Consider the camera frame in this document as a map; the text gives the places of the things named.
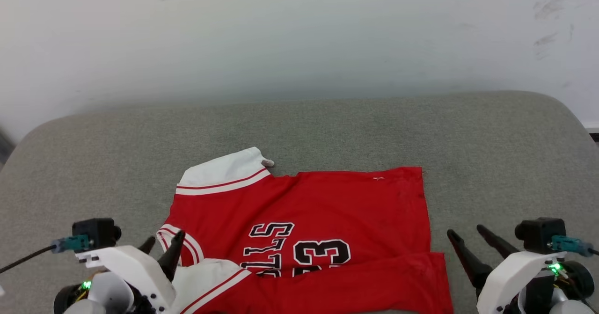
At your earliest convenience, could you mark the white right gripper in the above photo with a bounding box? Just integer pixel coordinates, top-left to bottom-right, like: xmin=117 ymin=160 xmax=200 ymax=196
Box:
xmin=447 ymin=225 xmax=568 ymax=314

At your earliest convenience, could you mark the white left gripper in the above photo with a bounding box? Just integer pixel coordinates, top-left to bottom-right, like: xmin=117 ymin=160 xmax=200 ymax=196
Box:
xmin=75 ymin=230 xmax=186 ymax=314

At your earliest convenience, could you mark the red Bulls 23 jersey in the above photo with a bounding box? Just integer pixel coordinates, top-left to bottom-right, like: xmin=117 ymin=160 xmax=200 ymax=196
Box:
xmin=156 ymin=146 xmax=453 ymax=314

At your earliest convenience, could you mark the grey fabric sofa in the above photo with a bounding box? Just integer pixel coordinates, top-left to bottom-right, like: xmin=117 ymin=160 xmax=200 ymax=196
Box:
xmin=0 ymin=91 xmax=599 ymax=314

